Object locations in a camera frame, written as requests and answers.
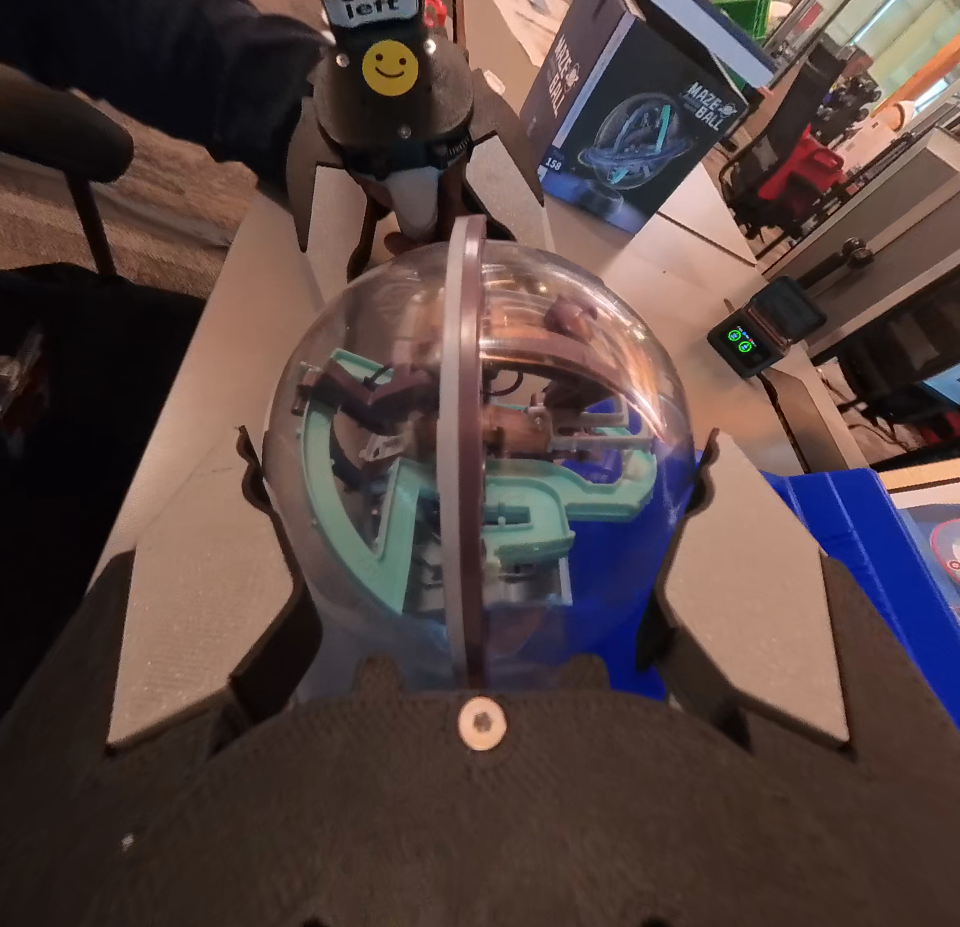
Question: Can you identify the black cable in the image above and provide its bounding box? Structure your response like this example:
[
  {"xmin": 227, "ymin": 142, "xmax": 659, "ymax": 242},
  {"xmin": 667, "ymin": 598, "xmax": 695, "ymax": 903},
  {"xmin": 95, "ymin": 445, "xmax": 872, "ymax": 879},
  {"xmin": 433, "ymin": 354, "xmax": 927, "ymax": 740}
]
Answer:
[{"xmin": 756, "ymin": 370, "xmax": 815, "ymax": 474}]

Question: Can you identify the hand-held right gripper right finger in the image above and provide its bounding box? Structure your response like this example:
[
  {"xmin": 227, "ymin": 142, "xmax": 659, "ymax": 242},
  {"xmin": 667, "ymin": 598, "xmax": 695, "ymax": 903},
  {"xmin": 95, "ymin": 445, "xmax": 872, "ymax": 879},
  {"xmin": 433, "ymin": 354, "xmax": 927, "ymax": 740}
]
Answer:
[{"xmin": 645, "ymin": 428, "xmax": 853, "ymax": 748}]

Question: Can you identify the black office chair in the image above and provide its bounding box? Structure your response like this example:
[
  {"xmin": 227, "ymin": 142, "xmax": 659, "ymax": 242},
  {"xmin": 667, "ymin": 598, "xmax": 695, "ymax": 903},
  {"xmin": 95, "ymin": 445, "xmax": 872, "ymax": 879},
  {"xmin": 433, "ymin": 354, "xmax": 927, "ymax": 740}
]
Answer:
[{"xmin": 0, "ymin": 64, "xmax": 136, "ymax": 277}]

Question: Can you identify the person's left hand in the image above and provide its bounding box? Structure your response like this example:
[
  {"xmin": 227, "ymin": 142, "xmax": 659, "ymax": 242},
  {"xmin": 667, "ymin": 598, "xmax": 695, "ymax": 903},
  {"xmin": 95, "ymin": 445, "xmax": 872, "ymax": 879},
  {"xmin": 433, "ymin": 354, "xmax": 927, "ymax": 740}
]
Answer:
[{"xmin": 346, "ymin": 165, "xmax": 519, "ymax": 283}]

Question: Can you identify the colourful printed box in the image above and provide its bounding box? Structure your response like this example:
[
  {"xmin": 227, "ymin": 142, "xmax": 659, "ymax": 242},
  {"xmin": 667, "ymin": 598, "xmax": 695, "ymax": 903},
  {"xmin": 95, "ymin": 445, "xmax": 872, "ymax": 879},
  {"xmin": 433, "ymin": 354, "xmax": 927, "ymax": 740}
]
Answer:
[{"xmin": 881, "ymin": 469, "xmax": 960, "ymax": 615}]

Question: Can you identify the green frame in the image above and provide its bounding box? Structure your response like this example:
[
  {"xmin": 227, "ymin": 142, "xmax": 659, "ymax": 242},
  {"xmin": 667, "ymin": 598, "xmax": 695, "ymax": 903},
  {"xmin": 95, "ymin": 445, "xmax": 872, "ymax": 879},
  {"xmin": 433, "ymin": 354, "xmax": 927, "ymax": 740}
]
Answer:
[{"xmin": 708, "ymin": 0, "xmax": 786, "ymax": 45}]

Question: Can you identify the red and black chair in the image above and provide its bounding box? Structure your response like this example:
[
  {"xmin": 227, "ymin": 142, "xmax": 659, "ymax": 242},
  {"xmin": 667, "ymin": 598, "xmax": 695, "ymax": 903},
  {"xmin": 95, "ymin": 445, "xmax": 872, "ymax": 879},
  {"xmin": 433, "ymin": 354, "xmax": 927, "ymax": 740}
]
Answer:
[{"xmin": 723, "ymin": 42, "xmax": 850, "ymax": 247}]

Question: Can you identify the small black display device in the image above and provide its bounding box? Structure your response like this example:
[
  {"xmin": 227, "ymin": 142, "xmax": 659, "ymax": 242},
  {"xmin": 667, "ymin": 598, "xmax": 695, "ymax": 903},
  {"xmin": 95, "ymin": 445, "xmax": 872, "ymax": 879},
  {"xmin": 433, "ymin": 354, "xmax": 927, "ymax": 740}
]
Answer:
[{"xmin": 707, "ymin": 276, "xmax": 829, "ymax": 379}]

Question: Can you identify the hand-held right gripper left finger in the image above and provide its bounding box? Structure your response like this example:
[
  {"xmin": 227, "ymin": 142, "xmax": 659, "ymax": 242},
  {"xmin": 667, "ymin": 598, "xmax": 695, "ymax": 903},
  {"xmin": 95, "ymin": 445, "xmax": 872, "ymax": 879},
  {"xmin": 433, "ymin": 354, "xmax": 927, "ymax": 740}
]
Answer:
[{"xmin": 105, "ymin": 423, "xmax": 324, "ymax": 748}]

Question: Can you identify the grey cabinet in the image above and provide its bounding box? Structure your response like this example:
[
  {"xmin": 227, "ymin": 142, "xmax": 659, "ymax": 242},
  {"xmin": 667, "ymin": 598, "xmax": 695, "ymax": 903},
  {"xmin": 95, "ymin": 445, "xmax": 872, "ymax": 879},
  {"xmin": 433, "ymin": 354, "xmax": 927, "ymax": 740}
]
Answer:
[{"xmin": 765, "ymin": 128, "xmax": 960, "ymax": 360}]

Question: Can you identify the dark maze ball box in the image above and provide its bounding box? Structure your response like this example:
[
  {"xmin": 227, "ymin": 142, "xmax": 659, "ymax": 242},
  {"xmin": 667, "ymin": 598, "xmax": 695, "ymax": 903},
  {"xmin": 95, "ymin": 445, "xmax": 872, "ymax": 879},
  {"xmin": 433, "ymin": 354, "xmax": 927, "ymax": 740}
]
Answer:
[{"xmin": 521, "ymin": 0, "xmax": 778, "ymax": 237}]

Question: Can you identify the blue plastic bin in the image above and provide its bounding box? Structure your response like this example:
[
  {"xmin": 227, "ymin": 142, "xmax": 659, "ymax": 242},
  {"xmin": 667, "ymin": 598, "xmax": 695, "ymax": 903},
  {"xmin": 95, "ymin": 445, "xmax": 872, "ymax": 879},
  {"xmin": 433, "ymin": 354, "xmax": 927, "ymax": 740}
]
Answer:
[{"xmin": 566, "ymin": 447, "xmax": 960, "ymax": 702}]

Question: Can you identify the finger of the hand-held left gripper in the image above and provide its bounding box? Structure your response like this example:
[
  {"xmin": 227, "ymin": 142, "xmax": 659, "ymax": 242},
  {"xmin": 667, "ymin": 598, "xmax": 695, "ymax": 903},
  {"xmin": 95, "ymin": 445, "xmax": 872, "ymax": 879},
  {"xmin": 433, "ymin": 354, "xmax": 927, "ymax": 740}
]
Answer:
[
  {"xmin": 287, "ymin": 96, "xmax": 346, "ymax": 255},
  {"xmin": 453, "ymin": 70, "xmax": 547, "ymax": 223}
]

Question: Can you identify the clear plastic maze ball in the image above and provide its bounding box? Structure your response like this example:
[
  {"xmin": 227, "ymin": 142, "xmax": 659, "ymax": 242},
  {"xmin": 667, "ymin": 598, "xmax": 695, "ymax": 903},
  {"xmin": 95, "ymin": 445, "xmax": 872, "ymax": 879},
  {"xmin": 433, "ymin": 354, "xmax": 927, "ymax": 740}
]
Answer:
[{"xmin": 261, "ymin": 216, "xmax": 696, "ymax": 690}]

